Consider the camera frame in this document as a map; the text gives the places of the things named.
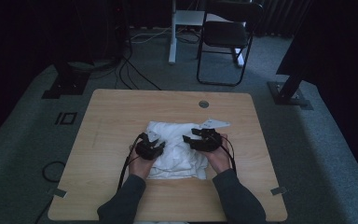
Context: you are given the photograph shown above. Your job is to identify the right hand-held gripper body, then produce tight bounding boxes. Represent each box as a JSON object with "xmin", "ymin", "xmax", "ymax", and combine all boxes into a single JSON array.
[{"xmin": 191, "ymin": 117, "xmax": 232, "ymax": 153}]

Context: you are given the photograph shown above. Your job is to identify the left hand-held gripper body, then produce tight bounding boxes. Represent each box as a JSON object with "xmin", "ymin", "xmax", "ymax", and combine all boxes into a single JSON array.
[{"xmin": 134, "ymin": 130, "xmax": 162, "ymax": 161}]

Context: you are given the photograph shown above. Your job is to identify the white skirt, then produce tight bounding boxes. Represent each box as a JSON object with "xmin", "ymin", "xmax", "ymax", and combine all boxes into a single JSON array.
[{"xmin": 145, "ymin": 119, "xmax": 210, "ymax": 181}]

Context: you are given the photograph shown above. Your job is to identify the person's left hand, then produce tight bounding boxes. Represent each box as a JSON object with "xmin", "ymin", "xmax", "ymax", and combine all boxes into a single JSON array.
[{"xmin": 127, "ymin": 145, "xmax": 157, "ymax": 181}]

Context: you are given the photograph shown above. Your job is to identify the person's right hand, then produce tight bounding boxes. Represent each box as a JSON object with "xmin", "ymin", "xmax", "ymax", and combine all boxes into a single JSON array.
[{"xmin": 204, "ymin": 133, "xmax": 233, "ymax": 175}]

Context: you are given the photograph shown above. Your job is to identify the grey tape piece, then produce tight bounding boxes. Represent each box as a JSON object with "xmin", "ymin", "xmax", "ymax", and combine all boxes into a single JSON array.
[
  {"xmin": 51, "ymin": 188, "xmax": 68, "ymax": 199},
  {"xmin": 269, "ymin": 186, "xmax": 288, "ymax": 197}
]

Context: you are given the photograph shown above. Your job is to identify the black stand base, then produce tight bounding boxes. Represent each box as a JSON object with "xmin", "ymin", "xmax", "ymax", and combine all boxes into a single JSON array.
[
  {"xmin": 41, "ymin": 60, "xmax": 91, "ymax": 100},
  {"xmin": 267, "ymin": 72, "xmax": 314, "ymax": 111}
]

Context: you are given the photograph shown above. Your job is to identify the black folding chair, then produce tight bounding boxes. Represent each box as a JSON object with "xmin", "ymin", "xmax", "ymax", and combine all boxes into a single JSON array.
[{"xmin": 196, "ymin": 0, "xmax": 265, "ymax": 88}]

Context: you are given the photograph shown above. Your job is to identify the dark equipment tower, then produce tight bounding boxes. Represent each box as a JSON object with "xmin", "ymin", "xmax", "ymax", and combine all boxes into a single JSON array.
[{"xmin": 104, "ymin": 0, "xmax": 132, "ymax": 61}]

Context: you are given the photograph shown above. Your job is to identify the dark pleated curtain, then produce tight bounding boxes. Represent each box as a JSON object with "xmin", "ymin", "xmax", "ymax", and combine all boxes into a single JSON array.
[{"xmin": 252, "ymin": 0, "xmax": 312, "ymax": 39}]

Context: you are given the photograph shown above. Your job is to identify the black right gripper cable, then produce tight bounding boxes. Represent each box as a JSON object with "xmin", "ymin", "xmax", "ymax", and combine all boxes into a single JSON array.
[{"xmin": 217, "ymin": 134, "xmax": 238, "ymax": 175}]

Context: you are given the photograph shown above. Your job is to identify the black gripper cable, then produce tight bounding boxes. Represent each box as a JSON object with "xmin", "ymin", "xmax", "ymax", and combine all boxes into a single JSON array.
[
  {"xmin": 117, "ymin": 133, "xmax": 147, "ymax": 191},
  {"xmin": 217, "ymin": 134, "xmax": 238, "ymax": 175}
]

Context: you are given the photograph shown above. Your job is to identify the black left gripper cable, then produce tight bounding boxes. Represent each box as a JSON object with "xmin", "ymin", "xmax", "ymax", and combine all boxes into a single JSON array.
[{"xmin": 117, "ymin": 133, "xmax": 147, "ymax": 191}]

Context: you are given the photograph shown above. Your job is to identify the black floor cables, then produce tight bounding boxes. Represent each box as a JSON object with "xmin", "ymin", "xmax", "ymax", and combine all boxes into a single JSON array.
[{"xmin": 114, "ymin": 54, "xmax": 163, "ymax": 91}]

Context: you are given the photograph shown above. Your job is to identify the white desk frame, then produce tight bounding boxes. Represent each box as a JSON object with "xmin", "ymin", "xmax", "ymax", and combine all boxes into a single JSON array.
[{"xmin": 167, "ymin": 0, "xmax": 246, "ymax": 68}]

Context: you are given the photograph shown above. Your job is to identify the white floor cable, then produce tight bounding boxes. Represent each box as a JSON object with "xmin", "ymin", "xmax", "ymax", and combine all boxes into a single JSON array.
[{"xmin": 130, "ymin": 26, "xmax": 172, "ymax": 45}]

